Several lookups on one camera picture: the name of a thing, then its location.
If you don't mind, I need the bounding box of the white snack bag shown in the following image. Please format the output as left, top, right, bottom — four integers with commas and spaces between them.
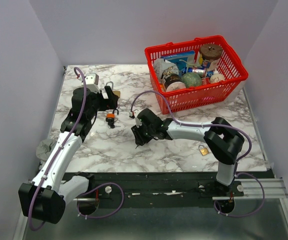
153, 58, 179, 80

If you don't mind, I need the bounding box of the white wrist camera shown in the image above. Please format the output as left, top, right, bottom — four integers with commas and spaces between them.
84, 73, 100, 94
129, 111, 135, 119

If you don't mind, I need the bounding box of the white round bottle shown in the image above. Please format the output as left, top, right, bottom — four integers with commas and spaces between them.
209, 69, 226, 84

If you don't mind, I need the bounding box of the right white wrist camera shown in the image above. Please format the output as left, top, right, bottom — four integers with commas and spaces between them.
129, 111, 135, 119

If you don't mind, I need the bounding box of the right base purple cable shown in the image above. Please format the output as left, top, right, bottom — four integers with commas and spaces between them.
213, 171, 266, 218

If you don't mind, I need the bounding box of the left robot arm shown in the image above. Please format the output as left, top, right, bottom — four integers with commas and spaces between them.
18, 85, 119, 224

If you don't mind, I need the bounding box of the black label cup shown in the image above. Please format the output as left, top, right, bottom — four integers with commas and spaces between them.
162, 73, 186, 92

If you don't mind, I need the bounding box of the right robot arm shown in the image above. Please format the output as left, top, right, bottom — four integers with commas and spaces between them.
131, 108, 245, 196

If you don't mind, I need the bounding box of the brown lid canister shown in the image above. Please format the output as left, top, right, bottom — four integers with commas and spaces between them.
198, 43, 223, 71

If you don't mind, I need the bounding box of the grey tape roll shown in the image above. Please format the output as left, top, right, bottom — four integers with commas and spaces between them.
35, 139, 57, 162

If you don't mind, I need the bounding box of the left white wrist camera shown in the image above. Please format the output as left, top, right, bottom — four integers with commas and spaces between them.
84, 73, 100, 94

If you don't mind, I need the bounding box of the small brass padlock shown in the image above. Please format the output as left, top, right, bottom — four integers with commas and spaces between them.
198, 144, 210, 156

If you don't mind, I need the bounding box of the blue book box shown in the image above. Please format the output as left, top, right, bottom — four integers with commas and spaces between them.
161, 50, 196, 73

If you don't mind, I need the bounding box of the red soda can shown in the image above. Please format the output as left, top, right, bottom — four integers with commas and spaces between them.
201, 77, 210, 86

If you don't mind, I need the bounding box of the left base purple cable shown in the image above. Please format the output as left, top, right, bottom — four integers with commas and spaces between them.
76, 182, 125, 220

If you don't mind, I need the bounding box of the black headed key bunch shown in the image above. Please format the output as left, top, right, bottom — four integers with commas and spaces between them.
107, 120, 120, 129

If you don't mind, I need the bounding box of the blue soda can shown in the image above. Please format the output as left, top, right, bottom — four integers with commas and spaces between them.
190, 67, 214, 78

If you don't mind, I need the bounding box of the green melon ball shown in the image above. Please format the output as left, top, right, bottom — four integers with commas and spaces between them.
181, 72, 202, 88

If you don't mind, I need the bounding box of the aluminium frame rail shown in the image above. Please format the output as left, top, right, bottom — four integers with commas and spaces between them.
212, 177, 288, 201

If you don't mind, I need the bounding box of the large brass padlock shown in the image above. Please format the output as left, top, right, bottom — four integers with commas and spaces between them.
105, 81, 121, 98

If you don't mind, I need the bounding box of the orange black padlock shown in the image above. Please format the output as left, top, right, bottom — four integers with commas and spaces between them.
105, 109, 119, 123

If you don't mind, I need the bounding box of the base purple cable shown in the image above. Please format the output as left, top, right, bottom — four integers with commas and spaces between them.
213, 171, 266, 218
76, 182, 125, 220

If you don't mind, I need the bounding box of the red plastic basket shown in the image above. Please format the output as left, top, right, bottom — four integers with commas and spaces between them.
144, 35, 249, 114

